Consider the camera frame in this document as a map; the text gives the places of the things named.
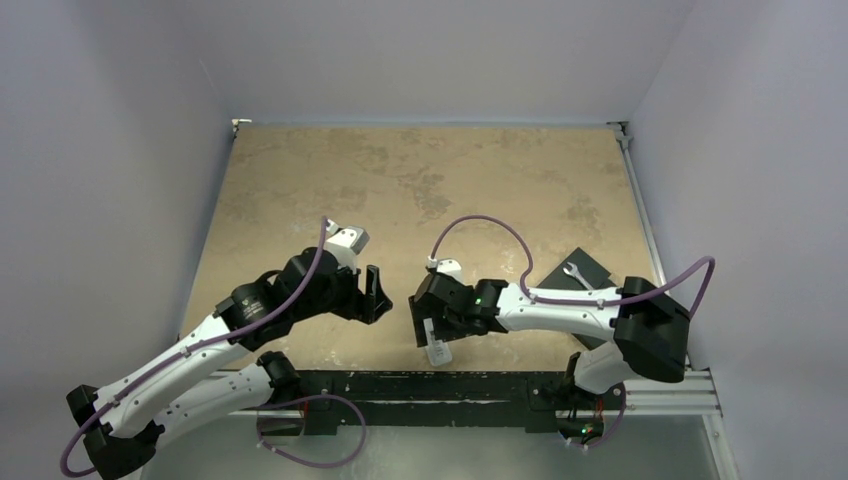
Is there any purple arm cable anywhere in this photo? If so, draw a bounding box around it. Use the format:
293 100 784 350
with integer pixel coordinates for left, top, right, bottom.
60 215 331 478
429 215 717 321

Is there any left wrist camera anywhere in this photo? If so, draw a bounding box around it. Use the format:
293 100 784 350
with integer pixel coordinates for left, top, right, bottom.
323 220 370 271

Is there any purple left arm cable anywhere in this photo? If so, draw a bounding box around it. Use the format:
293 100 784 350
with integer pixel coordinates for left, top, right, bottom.
60 215 331 478

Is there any white remote control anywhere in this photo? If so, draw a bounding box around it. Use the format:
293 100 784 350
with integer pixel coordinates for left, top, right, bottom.
425 340 453 367

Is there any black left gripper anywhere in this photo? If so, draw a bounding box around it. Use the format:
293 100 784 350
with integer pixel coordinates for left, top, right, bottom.
294 256 391 323

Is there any white battery cover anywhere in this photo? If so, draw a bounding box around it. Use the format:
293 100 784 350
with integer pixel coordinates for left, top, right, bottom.
422 318 438 346

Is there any black foam block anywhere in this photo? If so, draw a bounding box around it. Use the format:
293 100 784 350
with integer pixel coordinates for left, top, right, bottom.
535 247 617 350

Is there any aluminium frame base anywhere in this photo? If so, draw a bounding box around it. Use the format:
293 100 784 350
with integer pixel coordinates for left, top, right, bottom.
156 370 739 479

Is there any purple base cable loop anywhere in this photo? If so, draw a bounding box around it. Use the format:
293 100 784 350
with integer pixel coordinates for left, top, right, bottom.
256 394 368 470

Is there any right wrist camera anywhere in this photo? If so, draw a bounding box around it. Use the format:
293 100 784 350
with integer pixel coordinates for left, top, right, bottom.
426 257 463 283

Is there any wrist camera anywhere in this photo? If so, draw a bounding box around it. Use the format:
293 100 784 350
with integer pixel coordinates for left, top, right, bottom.
323 220 370 271
426 257 463 283

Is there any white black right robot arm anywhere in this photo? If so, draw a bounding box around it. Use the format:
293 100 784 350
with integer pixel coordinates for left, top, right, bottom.
408 271 691 407

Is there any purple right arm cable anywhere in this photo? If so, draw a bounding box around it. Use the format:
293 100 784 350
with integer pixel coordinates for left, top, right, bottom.
429 215 717 321

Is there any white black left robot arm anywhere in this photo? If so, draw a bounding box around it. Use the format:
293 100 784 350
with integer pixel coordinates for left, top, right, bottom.
60 247 393 479

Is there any silver open-end wrench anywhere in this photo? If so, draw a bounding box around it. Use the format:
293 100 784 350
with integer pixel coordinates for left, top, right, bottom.
563 262 595 291

